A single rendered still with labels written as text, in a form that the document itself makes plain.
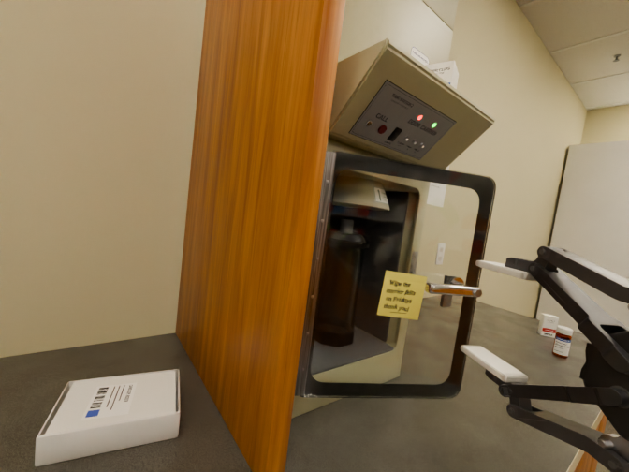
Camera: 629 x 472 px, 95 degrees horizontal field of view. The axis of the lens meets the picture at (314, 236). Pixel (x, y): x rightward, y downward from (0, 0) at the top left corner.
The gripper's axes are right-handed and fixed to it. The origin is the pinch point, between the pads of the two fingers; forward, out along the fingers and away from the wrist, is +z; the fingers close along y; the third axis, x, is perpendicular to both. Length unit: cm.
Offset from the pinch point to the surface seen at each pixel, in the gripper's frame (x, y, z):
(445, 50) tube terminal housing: -6, 46, 29
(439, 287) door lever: 0.7, 0.3, 9.2
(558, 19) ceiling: -136, 143, 129
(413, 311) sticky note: 1.3, -5.3, 14.1
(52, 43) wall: 71, 35, 38
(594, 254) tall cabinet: -252, 4, 164
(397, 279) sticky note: 5.1, -0.1, 14.2
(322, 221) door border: 19.0, 8.0, 14.2
